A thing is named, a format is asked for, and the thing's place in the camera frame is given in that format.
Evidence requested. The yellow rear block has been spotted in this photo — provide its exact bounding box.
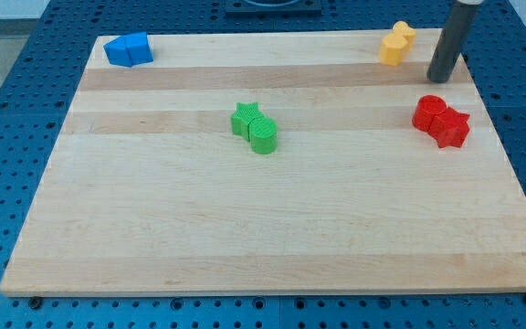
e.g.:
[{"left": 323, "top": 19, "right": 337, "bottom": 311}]
[{"left": 392, "top": 20, "right": 416, "bottom": 52}]

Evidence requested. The green cylinder block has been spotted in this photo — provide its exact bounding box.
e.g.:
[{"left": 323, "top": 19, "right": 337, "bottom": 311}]
[{"left": 249, "top": 117, "right": 278, "bottom": 154}]

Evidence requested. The red cylinder block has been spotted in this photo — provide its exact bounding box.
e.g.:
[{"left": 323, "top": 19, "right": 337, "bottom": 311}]
[{"left": 412, "top": 95, "right": 447, "bottom": 133}]

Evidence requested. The yellow block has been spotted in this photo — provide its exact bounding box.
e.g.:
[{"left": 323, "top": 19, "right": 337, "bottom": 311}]
[
  {"left": 392, "top": 20, "right": 416, "bottom": 52},
  {"left": 378, "top": 33, "right": 409, "bottom": 66}
]

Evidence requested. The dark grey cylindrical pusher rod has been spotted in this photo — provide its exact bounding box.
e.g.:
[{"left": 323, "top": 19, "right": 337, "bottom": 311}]
[{"left": 426, "top": 0, "right": 480, "bottom": 83}]

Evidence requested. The blue pentagon block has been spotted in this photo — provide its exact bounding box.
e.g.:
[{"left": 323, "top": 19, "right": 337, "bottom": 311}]
[{"left": 125, "top": 32, "right": 153, "bottom": 66}]

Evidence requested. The blue triangular block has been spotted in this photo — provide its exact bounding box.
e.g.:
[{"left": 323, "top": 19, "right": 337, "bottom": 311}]
[{"left": 103, "top": 36, "right": 133, "bottom": 68}]

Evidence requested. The yellow front block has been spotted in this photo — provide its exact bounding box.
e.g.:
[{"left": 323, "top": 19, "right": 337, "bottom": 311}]
[{"left": 378, "top": 33, "right": 409, "bottom": 66}]

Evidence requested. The wooden board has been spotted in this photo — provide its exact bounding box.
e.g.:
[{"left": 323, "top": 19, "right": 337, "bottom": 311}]
[{"left": 0, "top": 28, "right": 526, "bottom": 297}]

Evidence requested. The red star block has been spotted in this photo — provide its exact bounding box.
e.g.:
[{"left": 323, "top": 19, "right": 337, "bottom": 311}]
[{"left": 428, "top": 107, "right": 470, "bottom": 148}]

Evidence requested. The green star block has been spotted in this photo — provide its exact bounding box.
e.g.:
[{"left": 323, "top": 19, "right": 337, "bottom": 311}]
[{"left": 230, "top": 102, "right": 263, "bottom": 142}]

